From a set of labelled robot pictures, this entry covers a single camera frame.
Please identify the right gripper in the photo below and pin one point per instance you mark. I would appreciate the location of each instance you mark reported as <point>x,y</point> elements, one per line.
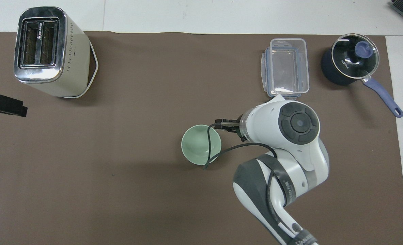
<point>229,124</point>

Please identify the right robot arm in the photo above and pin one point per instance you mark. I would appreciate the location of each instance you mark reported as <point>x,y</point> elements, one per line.
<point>266,119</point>

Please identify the green bowl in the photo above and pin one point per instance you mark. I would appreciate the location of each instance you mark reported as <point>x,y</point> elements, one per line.
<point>196,144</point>

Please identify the clear plastic food container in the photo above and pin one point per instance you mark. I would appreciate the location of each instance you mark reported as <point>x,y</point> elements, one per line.
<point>284,68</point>

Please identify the dark blue saucepan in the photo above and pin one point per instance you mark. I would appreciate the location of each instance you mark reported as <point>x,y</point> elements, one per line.
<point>330,73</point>

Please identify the glass lid with blue knob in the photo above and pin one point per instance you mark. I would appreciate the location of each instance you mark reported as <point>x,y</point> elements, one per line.
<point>349,54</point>

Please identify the cream and silver toaster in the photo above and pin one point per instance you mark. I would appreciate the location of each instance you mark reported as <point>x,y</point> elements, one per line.
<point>75,64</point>

